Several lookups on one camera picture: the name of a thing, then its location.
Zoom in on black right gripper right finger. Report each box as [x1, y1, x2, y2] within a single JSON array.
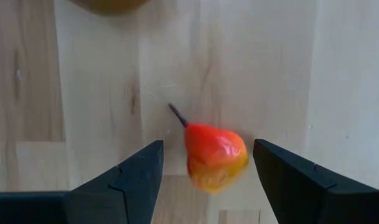
[[253, 138, 379, 224]]

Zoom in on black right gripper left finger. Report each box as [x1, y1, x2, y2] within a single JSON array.
[[64, 139, 164, 224]]

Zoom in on small yellow-red peach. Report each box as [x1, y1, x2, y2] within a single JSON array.
[[167, 103, 250, 195]]

